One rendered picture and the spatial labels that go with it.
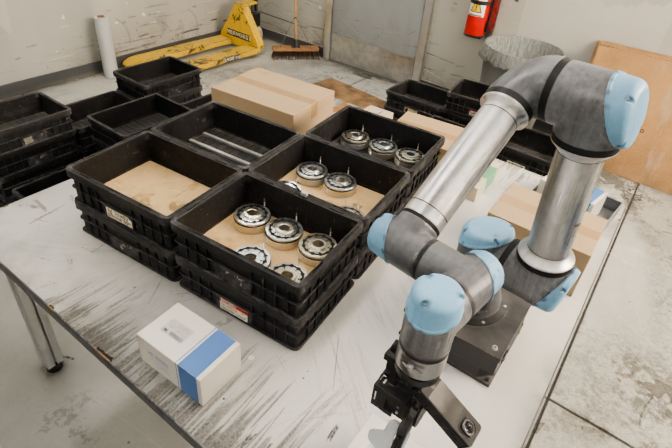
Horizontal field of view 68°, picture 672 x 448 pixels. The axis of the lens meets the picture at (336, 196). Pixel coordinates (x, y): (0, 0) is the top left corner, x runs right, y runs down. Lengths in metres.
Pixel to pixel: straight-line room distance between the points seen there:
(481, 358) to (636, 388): 1.34
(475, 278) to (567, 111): 0.34
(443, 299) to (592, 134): 0.41
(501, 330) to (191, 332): 0.72
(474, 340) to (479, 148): 0.53
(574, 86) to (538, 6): 3.26
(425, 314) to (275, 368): 0.63
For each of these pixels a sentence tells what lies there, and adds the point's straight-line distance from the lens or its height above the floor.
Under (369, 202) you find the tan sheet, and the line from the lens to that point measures 1.54.
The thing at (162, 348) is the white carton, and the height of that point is 0.79.
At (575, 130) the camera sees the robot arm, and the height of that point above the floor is 1.36.
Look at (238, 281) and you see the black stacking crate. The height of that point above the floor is 0.85.
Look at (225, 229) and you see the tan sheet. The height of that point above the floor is 0.83.
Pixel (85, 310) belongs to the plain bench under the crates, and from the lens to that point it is 1.44.
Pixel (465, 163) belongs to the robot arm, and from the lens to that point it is 0.86.
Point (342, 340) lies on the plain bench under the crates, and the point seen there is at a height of 0.70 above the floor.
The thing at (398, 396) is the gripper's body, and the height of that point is 1.02.
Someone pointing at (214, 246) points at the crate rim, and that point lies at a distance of 1.20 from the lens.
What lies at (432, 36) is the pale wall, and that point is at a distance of 4.52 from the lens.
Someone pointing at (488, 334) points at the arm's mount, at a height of 0.81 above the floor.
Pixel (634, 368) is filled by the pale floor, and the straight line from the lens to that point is 2.59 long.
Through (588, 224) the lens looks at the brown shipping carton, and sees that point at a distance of 1.66.
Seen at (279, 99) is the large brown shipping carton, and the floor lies 0.90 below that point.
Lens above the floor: 1.71
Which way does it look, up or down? 35 degrees down
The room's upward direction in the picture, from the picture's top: 6 degrees clockwise
